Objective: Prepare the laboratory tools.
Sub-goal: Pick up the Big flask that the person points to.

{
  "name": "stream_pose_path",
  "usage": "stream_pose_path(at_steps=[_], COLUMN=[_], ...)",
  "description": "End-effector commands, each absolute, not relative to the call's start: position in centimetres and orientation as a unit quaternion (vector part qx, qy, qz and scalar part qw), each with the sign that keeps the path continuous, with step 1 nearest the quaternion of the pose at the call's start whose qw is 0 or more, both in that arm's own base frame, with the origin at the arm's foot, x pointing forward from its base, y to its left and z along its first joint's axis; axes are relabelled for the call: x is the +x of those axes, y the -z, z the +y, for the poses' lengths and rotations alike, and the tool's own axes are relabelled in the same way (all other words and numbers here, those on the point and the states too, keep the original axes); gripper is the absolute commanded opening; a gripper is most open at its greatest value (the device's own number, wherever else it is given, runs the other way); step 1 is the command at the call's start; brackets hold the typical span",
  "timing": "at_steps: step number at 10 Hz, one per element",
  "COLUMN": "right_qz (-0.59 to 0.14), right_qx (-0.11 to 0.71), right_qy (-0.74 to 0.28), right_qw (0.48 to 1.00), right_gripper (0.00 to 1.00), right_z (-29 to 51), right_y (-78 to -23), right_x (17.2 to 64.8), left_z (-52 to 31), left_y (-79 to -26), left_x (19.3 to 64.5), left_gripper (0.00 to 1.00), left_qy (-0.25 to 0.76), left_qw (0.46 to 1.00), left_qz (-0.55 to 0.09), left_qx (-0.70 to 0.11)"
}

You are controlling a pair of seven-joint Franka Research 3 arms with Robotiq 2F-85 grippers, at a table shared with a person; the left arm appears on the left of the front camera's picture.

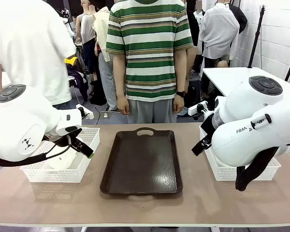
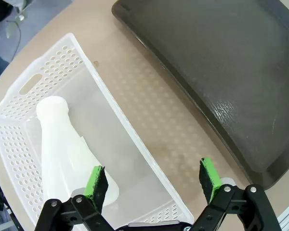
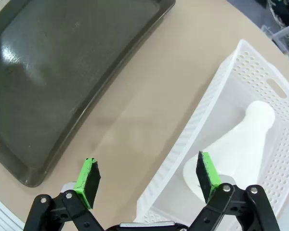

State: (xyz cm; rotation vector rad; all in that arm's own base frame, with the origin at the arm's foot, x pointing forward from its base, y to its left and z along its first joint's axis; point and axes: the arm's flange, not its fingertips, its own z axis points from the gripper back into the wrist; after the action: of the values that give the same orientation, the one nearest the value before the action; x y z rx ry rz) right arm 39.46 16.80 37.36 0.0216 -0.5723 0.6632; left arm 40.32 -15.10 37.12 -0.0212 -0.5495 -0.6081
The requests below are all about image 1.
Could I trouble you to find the person left forearm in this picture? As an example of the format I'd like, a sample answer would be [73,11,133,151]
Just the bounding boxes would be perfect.
[175,47,191,92]

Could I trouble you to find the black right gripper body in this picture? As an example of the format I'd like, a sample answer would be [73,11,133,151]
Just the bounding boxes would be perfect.
[200,116,218,141]

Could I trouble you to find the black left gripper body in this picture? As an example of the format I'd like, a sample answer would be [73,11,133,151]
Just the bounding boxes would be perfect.
[62,129,83,147]

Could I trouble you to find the mannequin in beige shirt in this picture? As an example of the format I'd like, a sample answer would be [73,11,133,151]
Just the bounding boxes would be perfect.
[93,6,118,112]

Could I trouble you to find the person in striped shirt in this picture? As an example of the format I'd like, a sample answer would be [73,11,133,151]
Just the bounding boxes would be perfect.
[105,0,194,102]

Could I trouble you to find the mannequin in white tank top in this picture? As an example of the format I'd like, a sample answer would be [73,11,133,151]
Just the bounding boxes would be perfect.
[76,0,98,83]

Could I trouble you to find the person right forearm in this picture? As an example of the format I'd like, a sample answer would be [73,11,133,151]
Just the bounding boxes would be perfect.
[113,52,128,97]

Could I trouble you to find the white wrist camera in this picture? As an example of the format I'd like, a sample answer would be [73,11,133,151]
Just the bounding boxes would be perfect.
[188,101,210,119]
[75,104,94,120]

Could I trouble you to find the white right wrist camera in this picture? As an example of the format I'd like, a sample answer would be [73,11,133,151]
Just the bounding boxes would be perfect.
[188,101,210,119]

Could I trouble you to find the dark brown plastic tray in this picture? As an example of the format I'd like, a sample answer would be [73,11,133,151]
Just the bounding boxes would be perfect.
[100,127,184,200]

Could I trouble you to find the white perforated plastic basket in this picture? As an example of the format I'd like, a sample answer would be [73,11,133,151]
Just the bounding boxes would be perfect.
[19,127,101,183]
[199,125,282,182]

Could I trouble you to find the person right hand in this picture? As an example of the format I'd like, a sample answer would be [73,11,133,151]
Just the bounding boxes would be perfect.
[117,95,130,116]

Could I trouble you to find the person in white t-shirt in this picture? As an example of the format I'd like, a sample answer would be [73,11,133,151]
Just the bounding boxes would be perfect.
[0,0,77,116]

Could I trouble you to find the black tripod stand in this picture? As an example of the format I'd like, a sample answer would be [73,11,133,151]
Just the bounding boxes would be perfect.
[247,4,266,69]

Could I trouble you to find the black jacket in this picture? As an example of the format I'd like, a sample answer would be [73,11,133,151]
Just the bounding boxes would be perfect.
[229,4,248,34]

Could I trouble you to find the person left hand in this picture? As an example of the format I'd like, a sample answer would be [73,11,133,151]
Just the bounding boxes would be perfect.
[173,96,185,115]

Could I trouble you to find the black metal chair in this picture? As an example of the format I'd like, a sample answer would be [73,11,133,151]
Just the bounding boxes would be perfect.
[68,79,86,105]

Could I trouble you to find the background person in black vest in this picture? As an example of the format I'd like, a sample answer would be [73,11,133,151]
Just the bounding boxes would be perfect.
[186,0,205,48]

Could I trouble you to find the translucent white conical flask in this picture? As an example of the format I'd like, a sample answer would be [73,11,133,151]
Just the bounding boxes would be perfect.
[46,144,78,170]

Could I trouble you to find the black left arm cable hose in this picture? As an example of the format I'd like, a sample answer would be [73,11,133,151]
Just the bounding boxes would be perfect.
[0,135,72,167]

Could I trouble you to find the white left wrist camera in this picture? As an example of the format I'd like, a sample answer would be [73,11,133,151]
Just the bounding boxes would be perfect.
[75,104,94,120]

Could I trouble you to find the mannequin in white shirt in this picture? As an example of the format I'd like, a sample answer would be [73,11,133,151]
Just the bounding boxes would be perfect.
[199,0,240,69]

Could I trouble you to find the dark purple garment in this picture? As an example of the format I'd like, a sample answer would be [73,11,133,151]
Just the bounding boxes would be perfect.
[67,69,89,102]

